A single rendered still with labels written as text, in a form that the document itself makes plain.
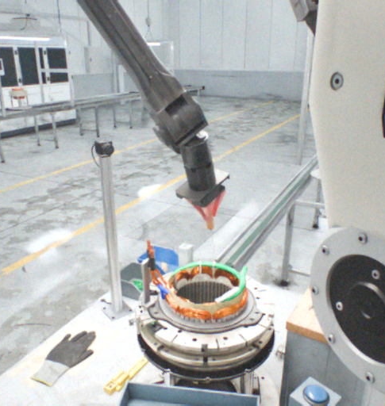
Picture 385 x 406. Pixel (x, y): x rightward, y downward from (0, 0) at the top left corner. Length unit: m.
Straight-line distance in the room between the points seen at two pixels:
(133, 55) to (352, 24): 0.41
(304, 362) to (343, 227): 0.67
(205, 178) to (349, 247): 0.43
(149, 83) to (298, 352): 0.69
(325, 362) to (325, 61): 0.78
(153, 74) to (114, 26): 0.09
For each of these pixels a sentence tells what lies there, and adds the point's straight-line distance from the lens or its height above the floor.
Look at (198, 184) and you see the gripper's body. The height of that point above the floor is 1.40.
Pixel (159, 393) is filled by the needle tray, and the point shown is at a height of 1.05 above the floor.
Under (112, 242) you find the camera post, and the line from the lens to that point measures 1.32.
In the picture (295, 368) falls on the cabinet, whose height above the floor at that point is 0.94.
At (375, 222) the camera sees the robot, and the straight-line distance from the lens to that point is 0.34.
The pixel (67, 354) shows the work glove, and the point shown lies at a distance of 1.30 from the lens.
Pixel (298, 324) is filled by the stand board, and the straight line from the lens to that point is 0.96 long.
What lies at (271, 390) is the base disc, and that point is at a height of 0.80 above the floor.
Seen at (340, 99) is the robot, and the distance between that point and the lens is 0.31.
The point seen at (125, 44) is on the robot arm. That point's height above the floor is 1.66.
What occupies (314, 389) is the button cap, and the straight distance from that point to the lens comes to 0.85.
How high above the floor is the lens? 1.64
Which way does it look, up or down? 21 degrees down
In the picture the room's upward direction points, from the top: straight up
